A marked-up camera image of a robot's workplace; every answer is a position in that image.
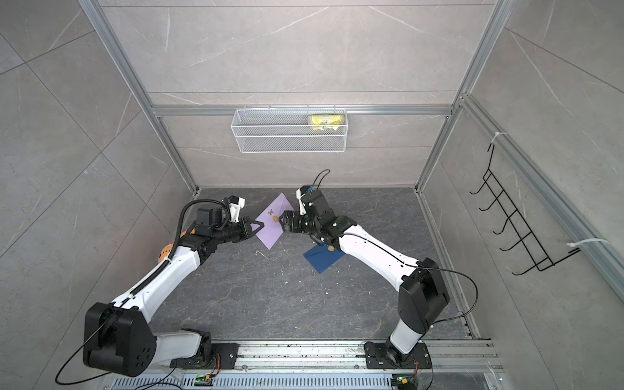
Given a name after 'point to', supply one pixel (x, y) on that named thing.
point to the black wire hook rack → (539, 257)
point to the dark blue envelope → (323, 256)
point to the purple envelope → (270, 217)
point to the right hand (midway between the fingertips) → (289, 218)
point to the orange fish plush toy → (165, 253)
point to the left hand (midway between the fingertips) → (265, 222)
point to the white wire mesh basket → (289, 131)
